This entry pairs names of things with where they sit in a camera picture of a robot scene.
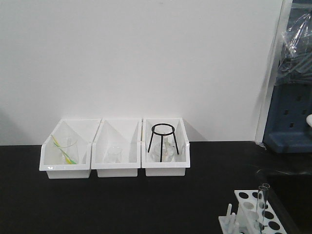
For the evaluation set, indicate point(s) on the clear glass test tube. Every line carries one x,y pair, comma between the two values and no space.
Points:
263,195
257,224

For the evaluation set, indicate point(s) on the blue-grey pegboard drying rack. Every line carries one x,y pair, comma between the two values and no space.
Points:
286,128

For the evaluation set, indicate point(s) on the white test tube rack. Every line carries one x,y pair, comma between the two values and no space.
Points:
242,222

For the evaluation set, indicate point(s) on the black metal tripod stand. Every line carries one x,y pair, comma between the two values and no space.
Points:
162,132

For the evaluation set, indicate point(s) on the right white storage bin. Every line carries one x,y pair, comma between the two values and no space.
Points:
180,162

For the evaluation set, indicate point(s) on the white storage bin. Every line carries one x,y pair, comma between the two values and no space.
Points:
125,133
67,152
180,162

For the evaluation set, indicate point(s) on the glass flask in right bin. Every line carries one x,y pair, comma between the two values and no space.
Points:
167,150

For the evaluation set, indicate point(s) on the middle white storage bin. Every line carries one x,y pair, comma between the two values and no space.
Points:
125,133

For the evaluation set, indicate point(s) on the left white storage bin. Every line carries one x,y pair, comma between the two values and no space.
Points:
67,152

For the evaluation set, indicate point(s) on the yellow-green stirring rod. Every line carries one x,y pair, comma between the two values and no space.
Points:
64,151

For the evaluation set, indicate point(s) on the plastic bag of pegs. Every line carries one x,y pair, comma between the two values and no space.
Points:
296,59

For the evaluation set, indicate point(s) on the white gooseneck lab faucet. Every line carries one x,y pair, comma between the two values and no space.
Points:
309,120

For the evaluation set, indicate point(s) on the black lab sink basin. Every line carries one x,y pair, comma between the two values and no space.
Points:
291,198

